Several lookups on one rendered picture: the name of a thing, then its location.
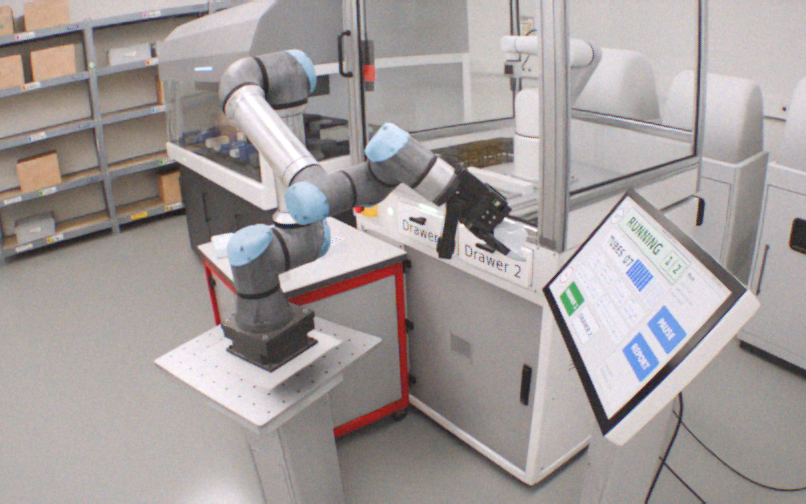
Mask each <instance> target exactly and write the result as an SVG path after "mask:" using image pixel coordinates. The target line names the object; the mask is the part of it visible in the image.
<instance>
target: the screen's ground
mask: <svg viewBox="0 0 806 504"><path fill-rule="evenodd" d="M620 206H621V207H622V208H623V209H625V210H626V211H627V212H628V211H629V210H630V208H631V207H632V206H633V207H634V208H635V209H636V210H637V211H638V212H639V213H640V214H641V215H642V216H643V217H645V218H646V219H647V220H648V221H649V222H650V223H651V224H652V225H653V226H654V227H655V228H656V229H657V230H658V231H659V232H661V233H662V234H663V235H664V236H665V237H666V238H667V239H668V240H669V241H670V242H671V243H672V244H673V245H674V246H675V247H676V248H677V249H678V250H679V251H680V252H681V253H682V254H683V255H684V256H686V257H687V258H688V259H689V260H690V261H691V262H692V264H691V265H690V266H689V267H688V268H687V270H686V271H685V272H684V273H683V274H682V275H681V276H680V278H679V279H678V280H677V281H676V282H675V283H674V284H673V286H671V284H670V283H669V282H668V281H667V280H666V279H665V278H664V276H663V275H662V274H661V273H660V272H659V271H658V270H657V268H656V267H655V266H654V265H653V264H652V263H651V262H650V261H649V259H648V258H647V257H646V256H645V255H644V254H643V253H642V252H641V250H640V249H639V248H638V247H637V246H636V245H635V244H634V243H633V242H632V241H631V239H630V238H629V237H628V236H627V235H626V234H625V233H624V232H623V231H622V230H621V228H620V227H619V226H618V225H617V224H618V223H619V222H618V223H617V224H616V225H615V227H613V226H612V225H611V224H610V223H609V221H608V220H607V221H606V222H605V224H604V225H603V226H602V227H601V228H600V229H599V231H598V232H597V233H596V234H595V235H594V236H593V238H592V239H591V240H590V241H589V242H588V243H587V245H586V246H585V247H584V248H583V249H582V250H581V251H580V253H579V254H578V255H577V256H576V257H575V258H574V259H573V261H572V262H571V265H572V266H573V268H574V270H575V271H577V270H578V269H579V268H580V267H581V265H582V264H583V263H584V262H585V261H586V260H587V259H588V257H589V256H590V255H591V254H592V253H593V252H594V251H595V249H596V248H597V247H599V248H600V249H601V251H602V252H603V253H604V255H605V256H606V257H607V259H608V260H609V261H610V263H611V264H612V265H613V267H614V268H615V269H616V271H617V272H618V274H619V275H620V276H621V278H622V279H623V280H624V282H625V283H626V284H627V286H628V287H629V289H630V290H631V291H632V293H633V294H634V295H635V297H636V298H637V300H638V301H639V302H640V304H641V305H642V307H643V308H644V309H645V311H646V312H647V314H646V315H645V317H644V318H643V319H642V320H641V321H640V322H639V323H638V324H637V325H636V326H635V327H634V328H633V329H632V330H631V332H630V333H629V334H628V335H627V336H626V337H625V338H624V339H623V340H622V341H621V342H620V343H619V344H618V345H617V346H616V347H614V345H613V343H612V341H611V339H610V338H609V336H608V334H607V332H606V330H605V328H604V327H603V325H602V323H601V321H600V320H599V318H598V316H597V314H596V312H595V311H594V309H593V307H592V305H591V304H590V302H589V300H588V298H587V297H586V295H585V293H584V291H583V290H582V288H581V286H580V284H579V283H578V281H577V279H576V277H575V276H574V274H573V275H572V276H571V277H570V278H569V279H568V281H567V282H566V283H565V284H564V285H563V286H561V284H560V282H559V280H558V278H557V279H556V280H555V281H554V282H553V283H552V284H551V285H550V286H549V287H550V289H551V291H552V293H553V295H554V297H555V300H556V302H557V304H558V306H559V308H560V310H561V313H562V315H563V317H564V319H565V321H566V323H567V326H568V328H569V330H570V332H571V334H572V337H573V339H574V341H575V343H576V345H577V348H578V350H579V352H580V354H581V357H582V359H583V361H584V363H585V366H586V368H587V370H588V372H589V375H590V377H591V379H592V382H593V384H594V386H595V388H596V391H597V393H598V395H599V398H600V400H601V402H602V405H603V407H604V409H605V412H606V414H607V416H608V419H609V418H610V417H612V416H613V415H614V414H615V413H616V412H617V411H618V410H619V409H620V408H621V407H622V406H623V405H624V404H625V403H626V402H627V401H629V400H630V399H631V398H632V397H633V396H634V395H635V394H636V393H637V392H638V391H639V390H640V389H641V388H642V387H643V386H644V385H645V384H646V383H647V382H648V381H649V380H650V379H651V378H652V377H653V376H654V375H655V374H656V373H657V372H658V371H659V370H660V369H661V368H662V367H663V366H664V365H665V364H666V363H667V362H668V361H669V360H670V359H671V358H672V357H673V356H674V355H675V354H676V352H677V351H678V350H679V349H680V348H681V347H682V346H683V345H684V344H685V343H686V342H687V341H688V340H689V339H690V338H691V337H692V336H693V335H694V333H695V332H696V331H697V330H698V329H699V328H700V327H701V326H702V325H703V324H704V323H705V321H706V320H707V319H708V318H709V317H710V316H711V315H712V314H713V313H714V312H715V310H716V309H717V308H718V307H719V306H720V305H721V304H722V303H723V301H724V300H725V299H726V298H727V297H728V296H729V295H730V294H731V292H730V291H729V290H728V289H727V288H726V287H725V286H724V285H723V284H722V283H721V282H720V281H719V280H718V279H717V278H716V277H715V276H714V275H713V274H712V273H711V272H710V271H709V270H707V269H706V268H705V267H704V266H703V265H702V264H701V263H700V262H699V261H698V260H697V259H696V258H695V257H694V256H693V255H692V254H691V253H690V252H689V251H687V250H686V249H685V248H684V247H683V246H682V245H681V244H680V243H679V242H678V241H677V240H676V239H675V238H674V237H673V236H671V235H670V234H669V233H668V232H667V231H666V230H665V229H664V228H663V227H662V226H661V225H659V224H658V223H657V222H656V221H655V220H654V219H653V218H652V217H651V216H650V215H648V214H647V213H646V212H645V211H644V210H643V209H642V208H641V207H640V206H638V205H637V204H636V203H635V202H634V201H633V200H632V199H631V198H629V197H628V196H627V197H626V199H625V200H624V201H623V202H622V203H621V205H620ZM627 212H626V213H627ZM631 249H633V250H634V251H635V253H636V254H637V255H638V256H639V257H640V258H641V259H642V261H643V262H644V263H645V264H646V265H647V266H648V268H649V269H650V270H651V271H652V272H653V273H654V275H655V276H656V277H657V278H658V279H659V280H660V282H661V283H662V284H663V285H664V286H665V288H666V289H667V290H668V291H667V292H666V293H665V295H664V296H663V297H662V298H661V299H660V300H659V301H658V302H657V303H656V305H655V306H654V307H653V308H652V309H651V310H650V308H649V307H648V306H647V304H646V303H645V302H644V300H643V299H642V298H641V296H640V295H639V294H638V292H637V291H636V289H635V288H634V287H633V285H632V284H631V283H630V281H629V280H628V279H627V277H626V276H625V275H624V273H623V272H622V271H621V269H620V268H619V267H618V266H617V265H618V264H619V263H620V262H621V261H622V260H623V259H624V257H625V256H626V255H627V254H628V253H629V252H630V250H631ZM573 280H574V281H575V283H576V285H577V286H578V288H579V290H580V292H581V293H582V295H583V297H584V299H585V301H584V302H583V303H582V304H581V306H580V307H579V308H578V309H577V310H576V311H575V312H574V313H573V314H572V315H571V316H570V317H568V315H567V313H566V311H565V308H564V306H563V304H562V302H561V300H560V298H559V296H560V295H561V293H562V292H563V291H564V290H565V289H566V288H567V287H568V286H569V285H570V283H571V282H572V281H573ZM587 304H588V306H589V308H590V310H591V311H592V313H593V315H594V317H595V319H596V320H597V322H598V324H599V326H600V329H599V330H598V331H597V332H596V333H595V334H594V335H593V336H592V337H591V338H590V339H589V340H588V342H587V343H586V344H585V345H584V346H583V347H582V345H581V342H580V340H579V338H578V336H577V334H576V332H575V330H574V327H573V325H572V323H571V321H572V320H573V319H574V318H575V317H576V315H577V314H578V313H579V312H580V311H581V310H582V309H583V308H584V307H585V306H586V305H587ZM663 305H665V306H666V307H667V308H668V310H669V311H670V312H671V313H672V315H673V316H674V317H675V319H676V320H677V321H678V322H679V324H680V325H681V326H682V328H683V329H684V330H685V332H686V333H687V334H688V335H687V336H686V337H685V338H684V339H683V340H682V341H681V342H680V343H679V344H678V345H677V346H676V347H675V348H674V350H673V351H672V352H671V353H670V354H669V355H668V356H667V355H666V353H665V352H664V350H663V349H662V347H661V346H660V344H659V343H658V341H657V340H656V338H655V337H654V335H653V334H652V332H651V331H650V329H649V328H648V326H647V325H646V323H647V322H648V321H649V320H650V319H651V318H652V317H653V316H654V315H655V314H656V313H657V311H658V310H659V309H660V308H661V307H662V306H663ZM639 331H640V332H641V333H642V335H643V336H644V338H645V340H646V341H647V343H648V344H649V346H650V347H651V349H652V350H653V352H654V354H655V355H656V357H657V358H658V360H659V361H660V364H659V365H658V366H657V367H656V368H655V369H654V370H653V371H652V372H651V373H650V374H649V375H648V376H647V377H646V378H645V379H644V380H643V381H642V382H641V383H639V381H638V379H637V378H636V376H635V374H634V372H633V370H632V369H631V367H630V365H629V363H628V361H627V360H626V358H625V356H624V354H623V352H622V351H621V350H622V349H623V348H624V347H625V346H626V345H627V344H628V342H629V341H630V340H631V339H632V338H633V337H634V336H635V335H636V334H637V333H638V332H639Z"/></svg>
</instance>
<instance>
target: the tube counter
mask: <svg viewBox="0 0 806 504"><path fill-rule="evenodd" d="M617 266H618V267H619V268H620V269H621V271H622V272H623V273H624V275H625V276H626V277H627V279H628V280H629V281H630V283H631V284H632V285H633V287H634V288H635V289H636V291H637V292H638V294H639V295H640V296H641V298H642V299H643V300H644V302H645V303H646V304H647V306H648V307H649V308H650V310H651V309H652V308H653V307H654V306H655V305H656V303H657V302H658V301H659V300H660V299H661V298H662V297H663V296H664V295H665V293H666V292H667V291H668V290H667V289H666V288H665V286H664V285H663V284H662V283H661V282H660V280H659V279H658V278H657V277H656V276H655V275H654V273H653V272H652V271H651V270H650V269H649V268H648V266H647V265H646V264H645V263H644V262H643V261H642V259H641V258H640V257H639V256H638V255H637V254H636V253H635V251H634V250H633V249H631V250H630V252H629V253H628V254H627V255H626V256H625V257H624V259H623V260H622V261H621V262H620V263H619V264H618V265H617Z"/></svg>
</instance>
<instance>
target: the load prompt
mask: <svg viewBox="0 0 806 504"><path fill-rule="evenodd" d="M617 225H618V226H619V227H620V228H621V230H622V231H623V232H624V233H625V234H626V235H627V236H628V237H629V238H630V239H631V241H632V242H633V243H634V244H635V245H636V246H637V247H638V248H639V249H640V250H641V252H642V253H643V254H644V255H645V256H646V257H647V258H648V259H649V261H650V262H651V263H652V264H653V265H654V266H655V267H656V268H657V270H658V271H659V272H660V273H661V274H662V275H663V276H664V278H665V279H666V280H667V281H668V282H669V283H670V284H671V286H673V284H674V283H675V282H676V281H677V280H678V279H679V278H680V276H681V275H682V274H683V273H684V272H685V271H686V270H687V268H688V267H689V266H690V265H691V264H692V262H691V261H690V260H689V259H688V258H687V257H686V256H684V255H683V254H682V253H681V252H680V251H679V250H678V249H677V248H676V247H675V246H674V245H673V244H672V243H671V242H670V241H669V240H668V239H667V238H666V237H665V236H664V235H663V234H662V233H661V232H659V231H658V230H657V229H656V228H655V227H654V226H653V225H652V224H651V223H650V222H649V221H648V220H647V219H646V218H645V217H643V216H642V215H641V214H640V213H639V212H638V211H637V210H636V209H635V208H634V207H633V206H632V207H631V208H630V210H629V211H628V212H627V213H626V214H625V216H624V217H623V218H622V219H621V220H620V221H619V223H618V224H617Z"/></svg>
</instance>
